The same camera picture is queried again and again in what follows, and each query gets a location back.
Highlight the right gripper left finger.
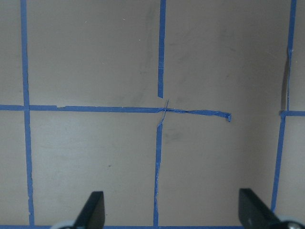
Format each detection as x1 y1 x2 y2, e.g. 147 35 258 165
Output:
71 191 105 229

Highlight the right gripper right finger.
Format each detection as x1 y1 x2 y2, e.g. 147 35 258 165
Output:
238 188 286 229

